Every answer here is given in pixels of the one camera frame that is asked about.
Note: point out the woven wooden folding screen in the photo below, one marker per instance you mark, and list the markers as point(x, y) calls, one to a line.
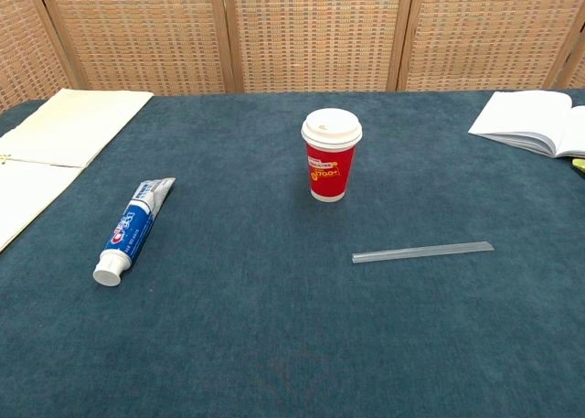
point(292, 31)

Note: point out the blue white toothpaste tube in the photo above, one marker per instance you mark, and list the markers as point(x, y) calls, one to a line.
point(130, 229)

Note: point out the red paper cup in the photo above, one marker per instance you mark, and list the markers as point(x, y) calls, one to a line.
point(331, 172)

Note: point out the open cream notebook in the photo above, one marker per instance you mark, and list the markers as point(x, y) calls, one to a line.
point(59, 139)

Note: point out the open white book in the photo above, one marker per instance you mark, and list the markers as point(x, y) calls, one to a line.
point(535, 121)

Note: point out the white plastic cup lid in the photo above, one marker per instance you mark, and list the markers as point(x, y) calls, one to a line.
point(331, 126)

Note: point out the transparent plastic straw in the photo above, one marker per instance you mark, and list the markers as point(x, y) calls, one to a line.
point(422, 252)

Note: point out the yellow green object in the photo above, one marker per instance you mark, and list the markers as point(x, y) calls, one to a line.
point(579, 164)

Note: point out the blue table cloth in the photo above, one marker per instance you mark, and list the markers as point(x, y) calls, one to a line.
point(292, 276)

